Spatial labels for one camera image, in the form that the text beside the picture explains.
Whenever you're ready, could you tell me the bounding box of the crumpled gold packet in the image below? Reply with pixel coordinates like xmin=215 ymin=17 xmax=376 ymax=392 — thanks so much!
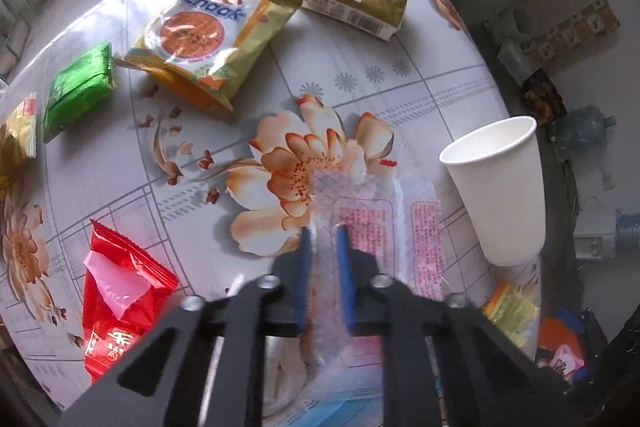
xmin=0 ymin=93 xmax=40 ymax=192

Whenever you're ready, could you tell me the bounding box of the orange pink plastic bag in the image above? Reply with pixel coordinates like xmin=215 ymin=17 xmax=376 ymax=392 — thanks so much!
xmin=537 ymin=317 xmax=586 ymax=383

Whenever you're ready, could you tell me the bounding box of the clear plastic wrapper pink print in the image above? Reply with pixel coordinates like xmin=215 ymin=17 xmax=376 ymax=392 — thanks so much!
xmin=300 ymin=164 xmax=448 ymax=388

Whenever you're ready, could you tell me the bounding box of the clear water bottle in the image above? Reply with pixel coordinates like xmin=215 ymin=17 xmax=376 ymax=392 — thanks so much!
xmin=552 ymin=104 xmax=618 ymax=152

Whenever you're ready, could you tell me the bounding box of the blue packet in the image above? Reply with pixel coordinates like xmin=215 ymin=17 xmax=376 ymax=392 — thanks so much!
xmin=280 ymin=397 xmax=386 ymax=427

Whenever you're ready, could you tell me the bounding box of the small green snack packet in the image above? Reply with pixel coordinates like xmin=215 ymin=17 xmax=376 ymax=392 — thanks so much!
xmin=42 ymin=43 xmax=117 ymax=144

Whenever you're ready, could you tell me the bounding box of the patterned cardboard board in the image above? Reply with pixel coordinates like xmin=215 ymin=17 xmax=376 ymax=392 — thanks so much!
xmin=517 ymin=0 xmax=622 ymax=68

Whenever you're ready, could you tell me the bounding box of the dark snack bag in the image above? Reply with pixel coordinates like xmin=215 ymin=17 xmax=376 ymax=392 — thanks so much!
xmin=522 ymin=72 xmax=568 ymax=125

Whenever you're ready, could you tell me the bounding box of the red foil wrapper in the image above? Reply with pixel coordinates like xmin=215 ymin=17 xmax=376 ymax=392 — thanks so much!
xmin=82 ymin=219 xmax=180 ymax=383

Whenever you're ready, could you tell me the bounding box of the white plastic container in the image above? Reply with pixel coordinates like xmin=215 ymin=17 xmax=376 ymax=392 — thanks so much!
xmin=497 ymin=37 xmax=536 ymax=82

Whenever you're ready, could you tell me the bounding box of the floral tablecloth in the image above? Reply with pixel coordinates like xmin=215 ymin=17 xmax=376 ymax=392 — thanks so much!
xmin=0 ymin=0 xmax=543 ymax=427

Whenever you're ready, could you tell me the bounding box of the yellow green sachet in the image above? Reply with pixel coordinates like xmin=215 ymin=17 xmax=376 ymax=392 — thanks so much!
xmin=481 ymin=279 xmax=541 ymax=348

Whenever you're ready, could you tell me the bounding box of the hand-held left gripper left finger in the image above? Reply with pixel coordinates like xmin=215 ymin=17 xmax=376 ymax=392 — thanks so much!
xmin=57 ymin=229 xmax=313 ymax=427

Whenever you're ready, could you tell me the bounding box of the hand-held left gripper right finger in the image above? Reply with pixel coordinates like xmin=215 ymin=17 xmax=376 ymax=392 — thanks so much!
xmin=334 ymin=226 xmax=586 ymax=427

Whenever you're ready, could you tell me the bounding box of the orange snack packet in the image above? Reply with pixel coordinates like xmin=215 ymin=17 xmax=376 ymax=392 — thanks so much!
xmin=112 ymin=0 xmax=305 ymax=114

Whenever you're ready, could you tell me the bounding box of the white paper cup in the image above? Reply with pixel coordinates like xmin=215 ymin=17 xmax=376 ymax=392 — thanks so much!
xmin=439 ymin=116 xmax=547 ymax=268

